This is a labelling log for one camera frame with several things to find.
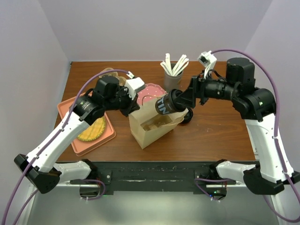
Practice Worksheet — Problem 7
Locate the black takeout coffee cup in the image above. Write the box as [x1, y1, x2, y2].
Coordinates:
[155, 89, 186, 115]

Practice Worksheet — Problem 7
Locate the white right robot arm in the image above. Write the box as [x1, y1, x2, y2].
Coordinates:
[171, 58, 300, 195]

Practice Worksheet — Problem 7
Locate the beige cardboard cup carrier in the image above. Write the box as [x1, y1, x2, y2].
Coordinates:
[141, 115, 172, 131]

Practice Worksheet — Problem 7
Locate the pink polka dot plate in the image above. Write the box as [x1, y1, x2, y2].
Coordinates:
[137, 83, 166, 106]

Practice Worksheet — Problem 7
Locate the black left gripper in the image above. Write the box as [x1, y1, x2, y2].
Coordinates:
[104, 85, 140, 117]

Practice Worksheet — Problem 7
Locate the white paper straw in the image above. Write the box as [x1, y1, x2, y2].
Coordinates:
[160, 61, 172, 76]
[165, 53, 173, 76]
[172, 54, 189, 76]

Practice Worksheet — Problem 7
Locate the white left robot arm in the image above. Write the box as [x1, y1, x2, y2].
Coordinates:
[14, 75, 145, 194]

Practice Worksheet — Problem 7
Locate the grey straw holder cup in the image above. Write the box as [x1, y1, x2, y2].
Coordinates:
[164, 71, 183, 92]

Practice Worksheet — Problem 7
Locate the salmon pink tray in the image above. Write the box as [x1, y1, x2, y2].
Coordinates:
[57, 92, 117, 157]

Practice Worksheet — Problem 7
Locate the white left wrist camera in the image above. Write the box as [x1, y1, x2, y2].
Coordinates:
[125, 71, 146, 99]

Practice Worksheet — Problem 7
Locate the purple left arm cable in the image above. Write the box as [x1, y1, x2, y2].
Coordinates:
[2, 69, 132, 225]

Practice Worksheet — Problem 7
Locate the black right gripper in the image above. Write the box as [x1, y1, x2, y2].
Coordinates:
[174, 68, 238, 108]

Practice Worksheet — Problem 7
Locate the yellow green woven coaster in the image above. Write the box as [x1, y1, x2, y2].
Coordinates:
[77, 117, 106, 142]

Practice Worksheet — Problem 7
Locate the beige paper takeout bag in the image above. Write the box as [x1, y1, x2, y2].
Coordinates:
[128, 96, 188, 149]

